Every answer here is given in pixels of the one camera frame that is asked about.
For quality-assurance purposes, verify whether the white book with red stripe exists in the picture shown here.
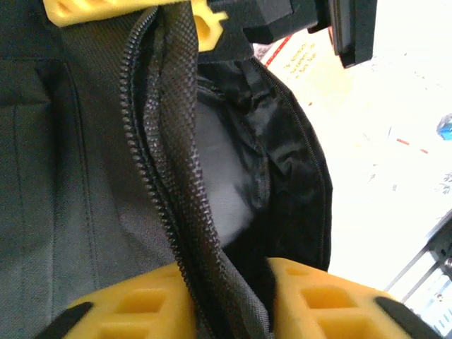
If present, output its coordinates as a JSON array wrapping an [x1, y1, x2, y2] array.
[[263, 35, 357, 110]]

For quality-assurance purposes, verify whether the small blue object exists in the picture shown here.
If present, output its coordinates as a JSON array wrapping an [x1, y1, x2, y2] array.
[[436, 112, 452, 136]]

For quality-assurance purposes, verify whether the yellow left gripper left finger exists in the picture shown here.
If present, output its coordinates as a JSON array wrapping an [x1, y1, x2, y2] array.
[[35, 263, 197, 339]]

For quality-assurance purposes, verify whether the aluminium front rail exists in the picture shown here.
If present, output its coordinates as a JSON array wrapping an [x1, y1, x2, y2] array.
[[384, 210, 452, 339]]

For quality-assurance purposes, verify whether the white floral tablecloth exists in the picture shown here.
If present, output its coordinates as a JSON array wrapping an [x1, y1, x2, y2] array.
[[252, 0, 452, 304]]

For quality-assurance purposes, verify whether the black backpack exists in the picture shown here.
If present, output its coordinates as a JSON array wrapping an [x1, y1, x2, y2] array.
[[0, 0, 333, 339]]

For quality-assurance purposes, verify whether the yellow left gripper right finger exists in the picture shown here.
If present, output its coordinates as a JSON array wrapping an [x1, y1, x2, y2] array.
[[266, 257, 442, 339]]

